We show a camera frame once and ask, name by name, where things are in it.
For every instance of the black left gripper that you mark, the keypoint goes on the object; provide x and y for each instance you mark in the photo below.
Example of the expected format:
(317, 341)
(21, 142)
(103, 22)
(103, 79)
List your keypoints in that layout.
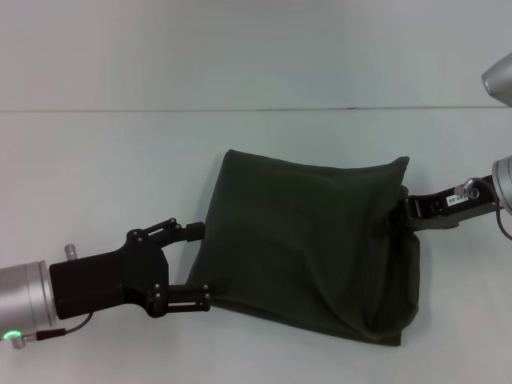
(104, 276)

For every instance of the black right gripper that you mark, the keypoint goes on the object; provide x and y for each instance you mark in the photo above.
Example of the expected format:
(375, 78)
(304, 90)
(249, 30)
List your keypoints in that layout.
(456, 204)

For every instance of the dark green t-shirt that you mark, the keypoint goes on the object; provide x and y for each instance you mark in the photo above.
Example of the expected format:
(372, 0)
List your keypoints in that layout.
(304, 240)

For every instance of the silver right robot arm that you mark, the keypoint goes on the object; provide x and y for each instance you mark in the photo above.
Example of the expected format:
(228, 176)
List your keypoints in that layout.
(505, 182)

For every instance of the white number label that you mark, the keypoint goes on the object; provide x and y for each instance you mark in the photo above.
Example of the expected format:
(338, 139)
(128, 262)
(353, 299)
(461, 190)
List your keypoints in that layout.
(456, 198)

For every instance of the short metal stud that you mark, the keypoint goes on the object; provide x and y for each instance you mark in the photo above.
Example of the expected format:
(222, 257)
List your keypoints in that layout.
(71, 252)

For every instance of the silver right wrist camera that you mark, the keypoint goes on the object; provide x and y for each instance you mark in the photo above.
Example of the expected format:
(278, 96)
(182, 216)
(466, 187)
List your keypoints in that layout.
(500, 82)

